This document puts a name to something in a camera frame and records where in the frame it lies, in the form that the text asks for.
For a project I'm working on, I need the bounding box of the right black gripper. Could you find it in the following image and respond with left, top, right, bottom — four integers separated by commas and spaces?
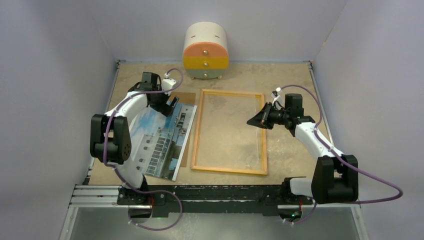
247, 101, 290, 130

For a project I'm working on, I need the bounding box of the yellow wooden picture frame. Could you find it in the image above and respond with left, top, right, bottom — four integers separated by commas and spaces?
191, 89, 268, 176

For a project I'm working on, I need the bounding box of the building photo print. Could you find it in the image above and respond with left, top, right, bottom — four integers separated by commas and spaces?
126, 103, 197, 181

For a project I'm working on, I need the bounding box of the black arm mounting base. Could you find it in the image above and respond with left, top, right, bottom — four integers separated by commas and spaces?
117, 183, 313, 218

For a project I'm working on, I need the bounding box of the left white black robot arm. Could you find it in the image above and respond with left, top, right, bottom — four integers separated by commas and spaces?
89, 71, 183, 205

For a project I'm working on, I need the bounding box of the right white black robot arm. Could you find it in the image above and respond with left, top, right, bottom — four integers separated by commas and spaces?
246, 93, 359, 204

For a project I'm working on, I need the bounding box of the round three-drawer mini cabinet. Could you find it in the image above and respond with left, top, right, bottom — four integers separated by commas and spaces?
182, 21, 230, 80

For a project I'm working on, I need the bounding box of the brown frame backing board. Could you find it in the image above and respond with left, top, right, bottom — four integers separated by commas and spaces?
171, 91, 196, 168

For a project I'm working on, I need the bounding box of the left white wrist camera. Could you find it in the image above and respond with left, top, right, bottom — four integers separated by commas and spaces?
161, 78, 178, 93

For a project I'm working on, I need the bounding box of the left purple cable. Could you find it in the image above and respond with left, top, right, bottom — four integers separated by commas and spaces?
102, 68, 185, 232

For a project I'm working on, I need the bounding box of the purple cable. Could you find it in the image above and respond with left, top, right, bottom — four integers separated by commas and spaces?
273, 84, 404, 226
102, 68, 185, 232

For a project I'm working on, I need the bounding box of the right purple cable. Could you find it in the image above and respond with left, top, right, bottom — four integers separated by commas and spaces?
273, 84, 404, 226

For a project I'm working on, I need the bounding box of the aluminium rail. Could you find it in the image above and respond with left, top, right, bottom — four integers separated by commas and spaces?
68, 184, 361, 209

